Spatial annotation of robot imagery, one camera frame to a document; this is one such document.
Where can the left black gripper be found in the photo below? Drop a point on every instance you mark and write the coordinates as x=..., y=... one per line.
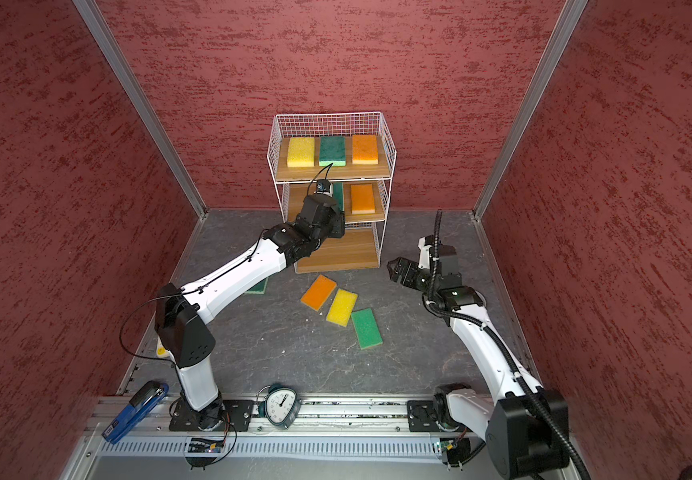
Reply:
x=338, y=220

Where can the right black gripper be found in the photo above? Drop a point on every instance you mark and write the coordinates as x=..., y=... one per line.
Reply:
x=411, y=266

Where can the dark green sponge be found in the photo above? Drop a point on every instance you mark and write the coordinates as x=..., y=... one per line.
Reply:
x=258, y=289
x=332, y=151
x=338, y=195

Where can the orange sponge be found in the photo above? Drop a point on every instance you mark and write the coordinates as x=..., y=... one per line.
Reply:
x=365, y=150
x=362, y=199
x=319, y=292

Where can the yellow sponge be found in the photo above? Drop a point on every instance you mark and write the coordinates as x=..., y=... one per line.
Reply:
x=301, y=152
x=342, y=307

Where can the light green sponge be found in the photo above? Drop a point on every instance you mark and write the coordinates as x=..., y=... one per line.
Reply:
x=366, y=328

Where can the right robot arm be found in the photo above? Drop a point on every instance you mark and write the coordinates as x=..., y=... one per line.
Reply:
x=524, y=427

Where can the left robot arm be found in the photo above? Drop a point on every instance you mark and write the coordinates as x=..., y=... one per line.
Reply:
x=183, y=313

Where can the right circuit board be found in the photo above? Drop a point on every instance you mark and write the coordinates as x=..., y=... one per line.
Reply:
x=454, y=453

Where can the circuit board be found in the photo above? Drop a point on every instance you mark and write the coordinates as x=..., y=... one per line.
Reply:
x=454, y=453
x=205, y=446

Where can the green analog clock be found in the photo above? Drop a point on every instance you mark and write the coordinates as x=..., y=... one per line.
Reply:
x=281, y=406

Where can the cream calculator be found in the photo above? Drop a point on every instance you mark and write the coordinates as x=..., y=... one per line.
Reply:
x=161, y=351

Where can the blue stapler tool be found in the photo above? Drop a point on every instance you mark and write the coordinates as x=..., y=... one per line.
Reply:
x=139, y=406

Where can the left circuit board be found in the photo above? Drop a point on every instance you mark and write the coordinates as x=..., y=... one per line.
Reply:
x=205, y=446

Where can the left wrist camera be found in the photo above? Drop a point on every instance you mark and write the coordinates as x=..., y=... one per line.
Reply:
x=323, y=186

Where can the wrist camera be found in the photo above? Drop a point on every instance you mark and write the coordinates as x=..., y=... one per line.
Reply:
x=425, y=245
x=323, y=186

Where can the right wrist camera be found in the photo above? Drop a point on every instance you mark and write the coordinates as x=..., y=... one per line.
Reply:
x=425, y=245

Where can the white wire wooden shelf rack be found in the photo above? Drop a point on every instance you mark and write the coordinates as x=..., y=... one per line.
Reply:
x=361, y=246

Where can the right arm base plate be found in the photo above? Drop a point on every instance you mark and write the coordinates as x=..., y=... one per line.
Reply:
x=424, y=415

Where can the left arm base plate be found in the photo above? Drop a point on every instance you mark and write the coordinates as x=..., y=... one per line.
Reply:
x=235, y=414

